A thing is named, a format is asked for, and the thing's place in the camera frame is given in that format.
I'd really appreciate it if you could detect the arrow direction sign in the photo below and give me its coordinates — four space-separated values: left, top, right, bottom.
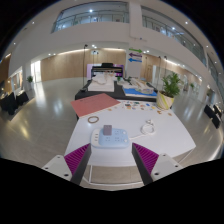
127 47 144 64

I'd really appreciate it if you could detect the black floor lamp stand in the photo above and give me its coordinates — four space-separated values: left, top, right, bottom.
81 43 89 88

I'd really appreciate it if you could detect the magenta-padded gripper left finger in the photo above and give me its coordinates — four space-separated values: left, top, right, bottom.
42 143 92 186

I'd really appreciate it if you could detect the pink flat board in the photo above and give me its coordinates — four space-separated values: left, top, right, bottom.
70 92 122 118

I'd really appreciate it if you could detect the black digital piano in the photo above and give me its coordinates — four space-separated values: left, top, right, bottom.
87 62 126 79

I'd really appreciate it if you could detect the group of black chairs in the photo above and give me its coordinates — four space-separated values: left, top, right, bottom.
0 90 30 116
203 103 224 130

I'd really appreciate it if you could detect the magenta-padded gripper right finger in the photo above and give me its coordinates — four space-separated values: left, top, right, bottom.
131 142 184 186

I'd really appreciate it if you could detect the white coiled power cable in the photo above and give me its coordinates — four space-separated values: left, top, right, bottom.
128 119 157 140

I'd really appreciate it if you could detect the black display table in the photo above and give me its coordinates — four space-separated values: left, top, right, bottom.
74 79 158 102

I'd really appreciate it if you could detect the light blue power strip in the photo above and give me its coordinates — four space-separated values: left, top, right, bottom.
90 127 131 150

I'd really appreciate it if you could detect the white architectural model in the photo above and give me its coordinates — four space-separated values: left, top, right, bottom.
87 73 116 93

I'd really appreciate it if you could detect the potted plant in striped pot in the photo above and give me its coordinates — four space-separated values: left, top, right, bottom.
155 72 183 111

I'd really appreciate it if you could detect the blue-based architectural model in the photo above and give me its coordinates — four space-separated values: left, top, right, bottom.
122 77 158 98

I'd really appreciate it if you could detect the sheet of colourful stickers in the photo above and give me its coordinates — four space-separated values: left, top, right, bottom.
122 101 158 111

